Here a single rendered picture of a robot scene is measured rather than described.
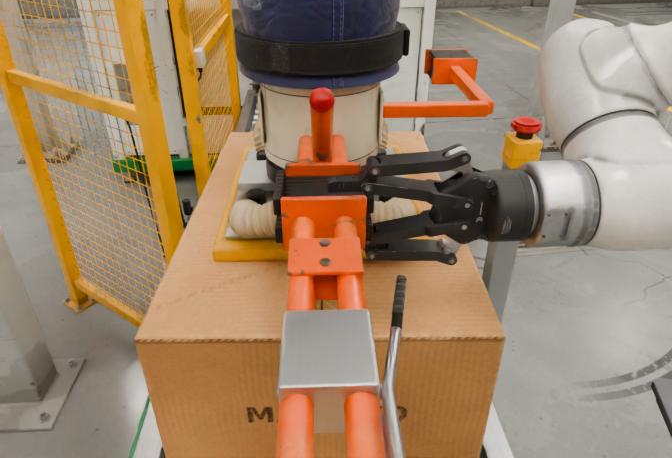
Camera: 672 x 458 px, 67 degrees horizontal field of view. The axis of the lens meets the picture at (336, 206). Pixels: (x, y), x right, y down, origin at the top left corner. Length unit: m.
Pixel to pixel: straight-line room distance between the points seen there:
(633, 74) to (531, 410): 1.49
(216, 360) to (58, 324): 1.85
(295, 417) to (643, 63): 0.49
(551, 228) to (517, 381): 1.53
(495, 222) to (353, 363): 0.24
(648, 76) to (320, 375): 0.46
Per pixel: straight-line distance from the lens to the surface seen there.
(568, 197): 0.53
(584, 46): 0.66
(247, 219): 0.62
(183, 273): 0.67
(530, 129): 1.25
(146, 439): 1.12
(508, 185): 0.52
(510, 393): 1.99
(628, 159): 0.57
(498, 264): 1.43
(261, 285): 0.63
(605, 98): 0.62
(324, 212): 0.49
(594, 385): 2.13
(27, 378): 2.03
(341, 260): 0.42
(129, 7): 1.35
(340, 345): 0.35
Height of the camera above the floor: 1.46
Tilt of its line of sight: 30 degrees down
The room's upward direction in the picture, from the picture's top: straight up
